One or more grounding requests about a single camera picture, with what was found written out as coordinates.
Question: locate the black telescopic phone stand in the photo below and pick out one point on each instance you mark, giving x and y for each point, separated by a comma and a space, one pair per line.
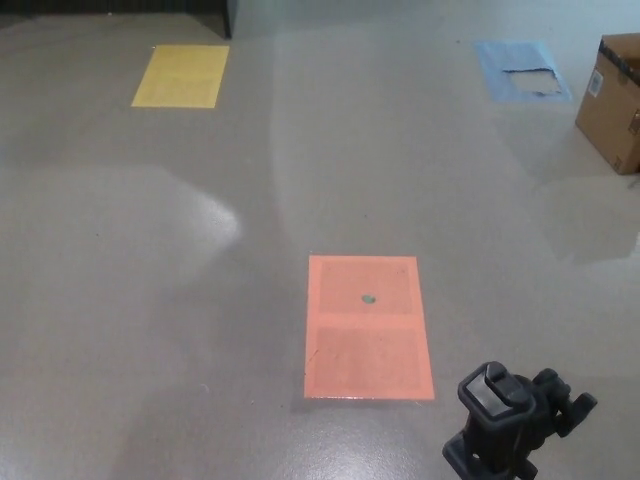
500, 430

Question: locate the orange paper floor sheet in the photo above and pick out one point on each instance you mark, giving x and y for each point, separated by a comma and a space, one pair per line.
370, 360

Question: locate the yellow paper floor sheet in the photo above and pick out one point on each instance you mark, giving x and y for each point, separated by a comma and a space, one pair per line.
181, 76

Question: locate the torn blue paper floor sheet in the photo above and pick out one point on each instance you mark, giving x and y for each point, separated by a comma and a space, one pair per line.
500, 57

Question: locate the small green round sticker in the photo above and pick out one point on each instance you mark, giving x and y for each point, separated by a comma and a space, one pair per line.
369, 299

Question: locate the brown cardboard box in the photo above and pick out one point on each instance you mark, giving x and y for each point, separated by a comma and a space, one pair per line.
607, 125

